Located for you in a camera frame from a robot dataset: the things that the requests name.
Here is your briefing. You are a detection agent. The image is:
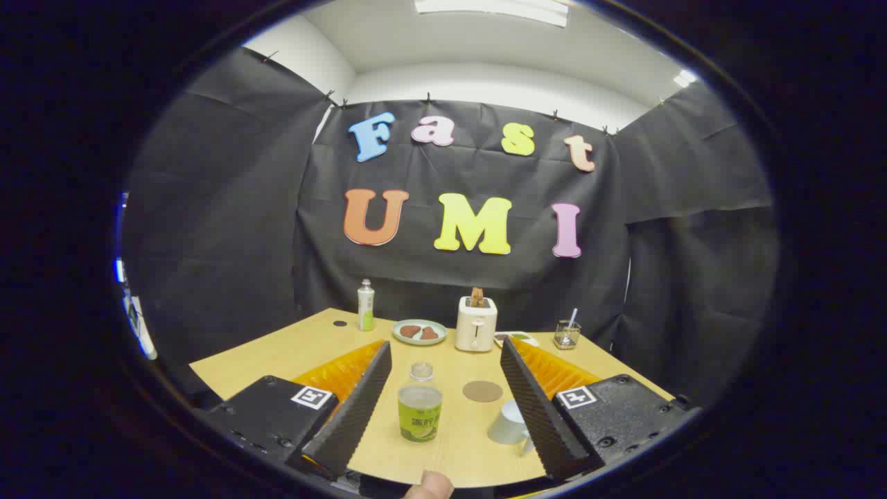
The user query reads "cream toaster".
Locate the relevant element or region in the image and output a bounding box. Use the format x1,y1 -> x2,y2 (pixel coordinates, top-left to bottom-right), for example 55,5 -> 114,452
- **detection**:
455,296 -> 498,353

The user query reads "wooden table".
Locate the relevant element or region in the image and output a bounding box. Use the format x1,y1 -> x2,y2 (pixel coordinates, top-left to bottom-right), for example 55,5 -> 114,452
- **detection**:
188,308 -> 676,489

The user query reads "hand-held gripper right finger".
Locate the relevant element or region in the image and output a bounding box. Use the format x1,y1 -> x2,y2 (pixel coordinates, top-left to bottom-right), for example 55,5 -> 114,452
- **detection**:
500,335 -> 694,480

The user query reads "black backdrop cloth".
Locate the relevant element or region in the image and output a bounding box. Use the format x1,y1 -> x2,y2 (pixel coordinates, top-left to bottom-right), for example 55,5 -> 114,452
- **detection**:
121,47 -> 780,403

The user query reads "pale green plate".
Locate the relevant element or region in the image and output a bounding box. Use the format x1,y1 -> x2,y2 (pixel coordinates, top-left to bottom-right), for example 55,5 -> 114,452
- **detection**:
392,319 -> 448,346

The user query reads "clear juice bottle green label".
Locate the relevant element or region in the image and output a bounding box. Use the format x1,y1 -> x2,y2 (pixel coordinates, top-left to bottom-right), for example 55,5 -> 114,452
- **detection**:
398,362 -> 444,443

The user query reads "slim white green bottle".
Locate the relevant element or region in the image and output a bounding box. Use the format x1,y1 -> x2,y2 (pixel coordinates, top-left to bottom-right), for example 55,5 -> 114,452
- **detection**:
357,279 -> 376,332

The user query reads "long ceiling light panel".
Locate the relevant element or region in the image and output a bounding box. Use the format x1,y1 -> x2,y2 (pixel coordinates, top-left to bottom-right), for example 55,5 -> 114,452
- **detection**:
414,0 -> 569,28

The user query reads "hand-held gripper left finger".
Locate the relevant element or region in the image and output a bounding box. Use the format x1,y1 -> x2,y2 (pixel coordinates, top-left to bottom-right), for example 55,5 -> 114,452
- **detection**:
201,340 -> 393,480

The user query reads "white cup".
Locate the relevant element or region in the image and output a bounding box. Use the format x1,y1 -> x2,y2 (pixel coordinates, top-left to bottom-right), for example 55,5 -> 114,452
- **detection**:
487,400 -> 536,457

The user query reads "round brown coaster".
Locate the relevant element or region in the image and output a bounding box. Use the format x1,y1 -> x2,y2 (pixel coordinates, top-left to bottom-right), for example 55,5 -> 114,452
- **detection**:
462,380 -> 504,403

